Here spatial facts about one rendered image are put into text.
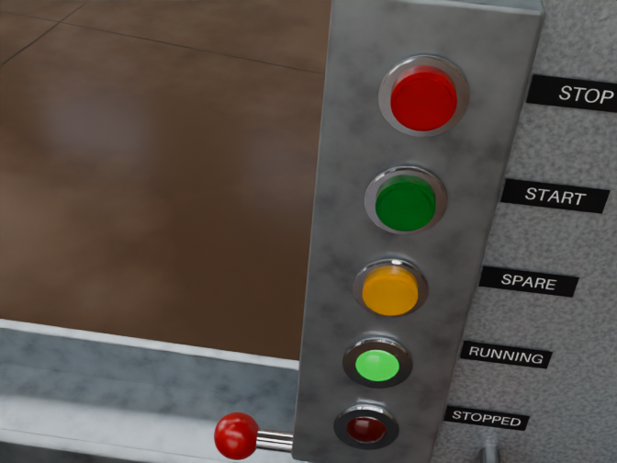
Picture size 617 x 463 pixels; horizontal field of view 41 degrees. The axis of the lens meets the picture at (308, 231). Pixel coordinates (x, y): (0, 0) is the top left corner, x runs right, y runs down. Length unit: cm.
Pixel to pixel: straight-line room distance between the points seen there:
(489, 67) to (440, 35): 2
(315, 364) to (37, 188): 251
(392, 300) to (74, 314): 205
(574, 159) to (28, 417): 50
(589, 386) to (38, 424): 44
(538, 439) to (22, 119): 294
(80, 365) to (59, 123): 255
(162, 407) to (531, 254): 41
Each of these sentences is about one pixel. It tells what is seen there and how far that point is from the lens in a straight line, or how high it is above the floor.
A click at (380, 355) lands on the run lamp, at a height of 133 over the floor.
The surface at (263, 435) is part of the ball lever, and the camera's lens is 57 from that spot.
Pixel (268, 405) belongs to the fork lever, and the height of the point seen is 108.
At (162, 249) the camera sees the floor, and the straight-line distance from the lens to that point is 259.
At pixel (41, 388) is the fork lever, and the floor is 108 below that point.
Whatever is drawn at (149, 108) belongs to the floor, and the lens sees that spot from 332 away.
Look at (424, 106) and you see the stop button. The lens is 33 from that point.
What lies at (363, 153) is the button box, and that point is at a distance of 35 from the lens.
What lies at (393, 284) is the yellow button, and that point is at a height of 138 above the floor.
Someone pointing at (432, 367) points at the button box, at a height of 132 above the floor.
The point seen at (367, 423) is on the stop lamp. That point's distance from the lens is 46.
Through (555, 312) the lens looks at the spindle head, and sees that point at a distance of 43.
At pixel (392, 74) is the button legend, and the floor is 149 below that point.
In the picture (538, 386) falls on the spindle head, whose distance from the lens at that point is 47.
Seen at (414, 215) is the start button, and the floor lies 142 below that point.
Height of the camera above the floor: 163
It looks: 38 degrees down
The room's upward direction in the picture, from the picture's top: 5 degrees clockwise
